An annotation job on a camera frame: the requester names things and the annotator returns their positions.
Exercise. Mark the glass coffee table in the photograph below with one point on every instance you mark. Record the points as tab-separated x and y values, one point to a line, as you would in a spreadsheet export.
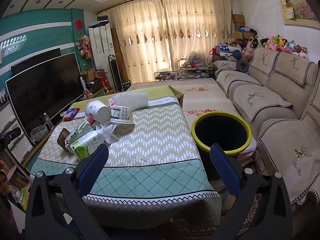
180	75

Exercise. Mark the cream embroidered curtain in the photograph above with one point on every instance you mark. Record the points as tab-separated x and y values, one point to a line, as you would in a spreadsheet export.
140	37
197	27

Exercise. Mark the beige sofa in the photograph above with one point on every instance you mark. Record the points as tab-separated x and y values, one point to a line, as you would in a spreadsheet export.
260	100

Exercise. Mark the blue tissue pack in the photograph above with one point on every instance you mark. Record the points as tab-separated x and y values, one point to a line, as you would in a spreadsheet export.
71	112

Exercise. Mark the large flat television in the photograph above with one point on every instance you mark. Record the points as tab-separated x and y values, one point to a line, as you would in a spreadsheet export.
45	92

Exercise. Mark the clear water bottle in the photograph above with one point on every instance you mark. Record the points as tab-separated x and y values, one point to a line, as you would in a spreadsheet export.
48	122

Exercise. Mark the glass ashtray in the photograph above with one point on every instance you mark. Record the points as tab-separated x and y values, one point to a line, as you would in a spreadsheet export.
38	133

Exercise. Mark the white paper cup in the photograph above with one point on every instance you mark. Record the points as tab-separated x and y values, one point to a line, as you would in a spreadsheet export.
97	111

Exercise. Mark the black tower fan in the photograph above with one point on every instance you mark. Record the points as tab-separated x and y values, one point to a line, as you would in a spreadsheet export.
116	75

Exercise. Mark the white bubble wrap roll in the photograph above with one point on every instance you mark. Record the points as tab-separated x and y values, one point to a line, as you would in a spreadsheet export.
132	100

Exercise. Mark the white tissue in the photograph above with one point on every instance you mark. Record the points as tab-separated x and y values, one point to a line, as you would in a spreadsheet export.
106	132

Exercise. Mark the white standing air conditioner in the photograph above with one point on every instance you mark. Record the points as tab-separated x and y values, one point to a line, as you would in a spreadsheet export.
100	40

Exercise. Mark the dark green box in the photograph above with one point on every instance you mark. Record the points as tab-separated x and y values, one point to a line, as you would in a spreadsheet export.
126	85

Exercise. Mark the white flower-print tea box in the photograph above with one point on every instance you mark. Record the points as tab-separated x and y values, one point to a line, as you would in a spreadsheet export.
78	130

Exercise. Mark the floral cream bedspread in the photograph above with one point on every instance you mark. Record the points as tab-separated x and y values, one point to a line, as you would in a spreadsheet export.
200	92

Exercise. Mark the green and white carton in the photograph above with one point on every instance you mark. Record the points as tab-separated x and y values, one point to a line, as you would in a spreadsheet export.
85	146

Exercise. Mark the grey round cushion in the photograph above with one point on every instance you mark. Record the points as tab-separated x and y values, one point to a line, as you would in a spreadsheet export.
242	66

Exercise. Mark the red and blue packet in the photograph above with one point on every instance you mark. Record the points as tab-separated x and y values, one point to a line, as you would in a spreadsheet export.
77	110

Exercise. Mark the framed flower painting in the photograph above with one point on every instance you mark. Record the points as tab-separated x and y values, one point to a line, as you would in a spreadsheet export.
302	5

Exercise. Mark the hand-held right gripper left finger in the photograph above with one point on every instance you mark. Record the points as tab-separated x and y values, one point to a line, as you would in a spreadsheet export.
96	165

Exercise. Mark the open cardboard box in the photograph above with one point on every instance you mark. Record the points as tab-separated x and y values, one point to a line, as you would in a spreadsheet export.
96	73

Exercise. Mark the chevron patterned tablecloth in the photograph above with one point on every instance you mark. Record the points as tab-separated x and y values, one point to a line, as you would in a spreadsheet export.
155	135

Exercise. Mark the artificial flower bunch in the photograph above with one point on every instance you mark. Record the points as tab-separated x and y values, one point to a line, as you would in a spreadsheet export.
83	46

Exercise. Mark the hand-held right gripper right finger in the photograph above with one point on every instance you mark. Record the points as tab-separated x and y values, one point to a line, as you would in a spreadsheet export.
225	170

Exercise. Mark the red canister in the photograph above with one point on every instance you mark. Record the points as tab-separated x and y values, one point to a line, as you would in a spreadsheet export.
105	83

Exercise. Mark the shelf of books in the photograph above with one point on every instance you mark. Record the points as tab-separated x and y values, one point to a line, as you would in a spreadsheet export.
15	177

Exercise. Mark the pile of plush toys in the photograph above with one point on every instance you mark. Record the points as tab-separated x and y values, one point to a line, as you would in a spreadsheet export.
275	42

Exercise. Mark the smaller flat television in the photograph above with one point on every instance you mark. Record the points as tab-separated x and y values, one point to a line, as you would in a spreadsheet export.
35	60

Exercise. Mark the stack of cardboard boxes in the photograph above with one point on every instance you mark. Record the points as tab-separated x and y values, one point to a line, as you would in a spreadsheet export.
238	20

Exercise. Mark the red round wall ornament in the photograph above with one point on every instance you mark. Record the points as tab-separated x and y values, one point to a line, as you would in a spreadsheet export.
79	24

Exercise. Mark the pink strawberry carton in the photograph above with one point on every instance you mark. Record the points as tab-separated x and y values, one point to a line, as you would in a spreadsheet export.
112	102

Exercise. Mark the patterned rug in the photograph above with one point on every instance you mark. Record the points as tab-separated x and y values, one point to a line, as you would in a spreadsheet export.
190	230

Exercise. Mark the white yogurt tub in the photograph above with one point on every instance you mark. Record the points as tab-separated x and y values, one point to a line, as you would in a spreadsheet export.
121	113

